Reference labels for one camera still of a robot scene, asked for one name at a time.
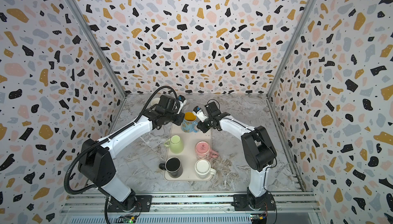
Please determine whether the black corrugated cable conduit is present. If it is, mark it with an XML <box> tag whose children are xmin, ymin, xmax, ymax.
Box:
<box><xmin>63</xmin><ymin>85</ymin><xmax>180</xmax><ymax>195</ymax></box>

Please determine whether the white mug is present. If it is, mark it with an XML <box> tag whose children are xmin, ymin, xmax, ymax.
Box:
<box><xmin>194</xmin><ymin>159</ymin><xmax>217</xmax><ymax>179</ymax></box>

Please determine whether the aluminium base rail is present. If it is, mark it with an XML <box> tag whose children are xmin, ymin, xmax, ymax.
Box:
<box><xmin>58</xmin><ymin>192</ymin><xmax>324</xmax><ymax>224</ymax></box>

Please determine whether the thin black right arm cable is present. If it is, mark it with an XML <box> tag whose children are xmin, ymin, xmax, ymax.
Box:
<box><xmin>260</xmin><ymin>156</ymin><xmax>278</xmax><ymax>224</ymax></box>

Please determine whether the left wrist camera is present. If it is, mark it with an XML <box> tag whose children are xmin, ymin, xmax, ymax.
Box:
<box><xmin>158</xmin><ymin>94</ymin><xmax>187</xmax><ymax>114</ymax></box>

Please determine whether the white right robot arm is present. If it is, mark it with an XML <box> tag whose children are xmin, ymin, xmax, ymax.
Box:
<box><xmin>196</xmin><ymin>111</ymin><xmax>277</xmax><ymax>210</ymax></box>

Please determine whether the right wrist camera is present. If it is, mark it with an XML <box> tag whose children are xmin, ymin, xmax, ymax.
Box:
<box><xmin>192</xmin><ymin>102</ymin><xmax>221</xmax><ymax>122</ymax></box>

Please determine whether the black mug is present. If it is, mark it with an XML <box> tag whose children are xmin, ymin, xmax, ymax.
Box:
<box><xmin>159</xmin><ymin>157</ymin><xmax>183</xmax><ymax>179</ymax></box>

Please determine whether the metal corner post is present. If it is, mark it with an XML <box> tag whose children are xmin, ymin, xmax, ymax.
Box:
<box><xmin>267</xmin><ymin>0</ymin><xmax>316</xmax><ymax>99</ymax></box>
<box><xmin>65</xmin><ymin>0</ymin><xmax>126</xmax><ymax>99</ymax></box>

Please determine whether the blue butterfly mug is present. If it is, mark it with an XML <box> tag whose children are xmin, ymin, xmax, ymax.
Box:
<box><xmin>181</xmin><ymin>112</ymin><xmax>198</xmax><ymax>133</ymax></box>

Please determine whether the metal left corner post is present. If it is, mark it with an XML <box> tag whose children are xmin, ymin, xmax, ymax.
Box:
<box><xmin>65</xmin><ymin>0</ymin><xmax>126</xmax><ymax>99</ymax></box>

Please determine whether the light green mug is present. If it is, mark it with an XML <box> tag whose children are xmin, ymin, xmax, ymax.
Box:
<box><xmin>164</xmin><ymin>135</ymin><xmax>184</xmax><ymax>154</ymax></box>

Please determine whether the metal right corner post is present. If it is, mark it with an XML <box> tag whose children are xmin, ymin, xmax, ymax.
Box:
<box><xmin>267</xmin><ymin>0</ymin><xmax>316</xmax><ymax>99</ymax></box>

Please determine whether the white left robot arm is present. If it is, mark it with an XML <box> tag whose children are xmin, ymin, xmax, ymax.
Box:
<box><xmin>76</xmin><ymin>105</ymin><xmax>184</xmax><ymax>210</ymax></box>

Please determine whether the pink mug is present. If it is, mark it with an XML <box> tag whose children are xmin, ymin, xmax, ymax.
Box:
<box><xmin>194</xmin><ymin>141</ymin><xmax>219</xmax><ymax>160</ymax></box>

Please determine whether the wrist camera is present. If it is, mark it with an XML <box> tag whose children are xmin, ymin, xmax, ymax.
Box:
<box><xmin>158</xmin><ymin>94</ymin><xmax>187</xmax><ymax>114</ymax></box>
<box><xmin>192</xmin><ymin>102</ymin><xmax>221</xmax><ymax>122</ymax></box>

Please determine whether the grey mug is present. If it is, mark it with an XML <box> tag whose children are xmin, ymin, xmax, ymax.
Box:
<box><xmin>150</xmin><ymin>98</ymin><xmax>160</xmax><ymax>106</ymax></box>

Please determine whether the cream plastic tray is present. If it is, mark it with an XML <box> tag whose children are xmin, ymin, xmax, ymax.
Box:
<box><xmin>162</xmin><ymin>124</ymin><xmax>213</xmax><ymax>182</ymax></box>

